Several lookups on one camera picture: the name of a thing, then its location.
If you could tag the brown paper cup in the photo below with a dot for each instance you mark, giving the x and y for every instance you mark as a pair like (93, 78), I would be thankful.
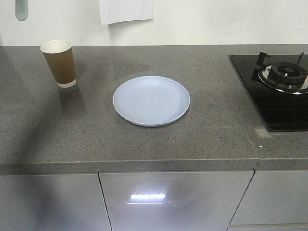
(59, 56)

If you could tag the white plastic spoon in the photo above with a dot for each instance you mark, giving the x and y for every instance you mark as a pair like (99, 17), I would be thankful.
(21, 9)

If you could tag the light blue plate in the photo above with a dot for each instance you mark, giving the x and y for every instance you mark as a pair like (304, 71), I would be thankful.
(151, 101)

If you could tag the middle white cabinet door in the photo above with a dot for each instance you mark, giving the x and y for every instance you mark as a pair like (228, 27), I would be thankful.
(173, 201)

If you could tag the white cabinet door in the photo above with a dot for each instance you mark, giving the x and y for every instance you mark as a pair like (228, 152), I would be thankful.
(52, 203)
(173, 201)

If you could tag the white paper sheet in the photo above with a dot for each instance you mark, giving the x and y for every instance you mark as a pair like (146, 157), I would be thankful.
(116, 11)

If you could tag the left white cabinet door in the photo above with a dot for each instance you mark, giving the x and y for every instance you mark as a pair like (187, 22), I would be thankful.
(52, 203)

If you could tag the black gas stove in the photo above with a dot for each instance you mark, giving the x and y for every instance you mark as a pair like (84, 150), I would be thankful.
(277, 84)

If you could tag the white upper drawer front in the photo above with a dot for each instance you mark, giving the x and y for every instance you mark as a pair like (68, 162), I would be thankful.
(274, 197)

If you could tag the white drawer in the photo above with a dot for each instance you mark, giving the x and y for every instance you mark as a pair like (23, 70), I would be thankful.
(279, 228)
(274, 197)

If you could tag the white lower drawer front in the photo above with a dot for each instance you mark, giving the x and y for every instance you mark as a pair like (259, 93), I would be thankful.
(279, 228)

